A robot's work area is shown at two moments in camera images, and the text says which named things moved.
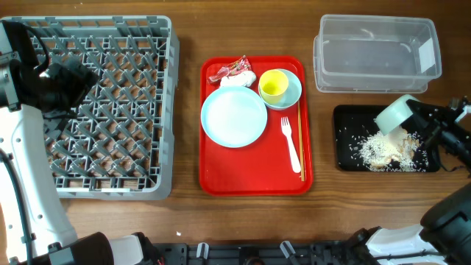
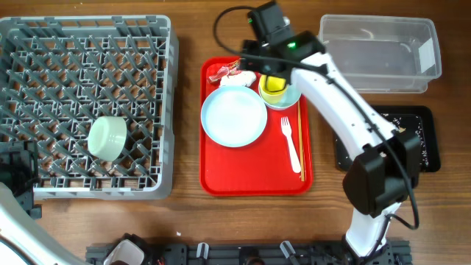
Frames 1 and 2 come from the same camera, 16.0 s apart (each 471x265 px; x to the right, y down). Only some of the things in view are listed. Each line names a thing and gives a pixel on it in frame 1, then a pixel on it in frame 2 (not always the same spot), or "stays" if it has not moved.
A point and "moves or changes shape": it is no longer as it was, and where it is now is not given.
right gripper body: [451, 134] -> [252, 50]
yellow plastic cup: [272, 84] stays
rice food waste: [397, 150] moves or changes shape
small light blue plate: [291, 95] stays
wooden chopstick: [300, 141] stays
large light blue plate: [234, 117] stays
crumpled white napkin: [242, 79] stays
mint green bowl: [392, 112] -> [107, 137]
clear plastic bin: [374, 54] stays
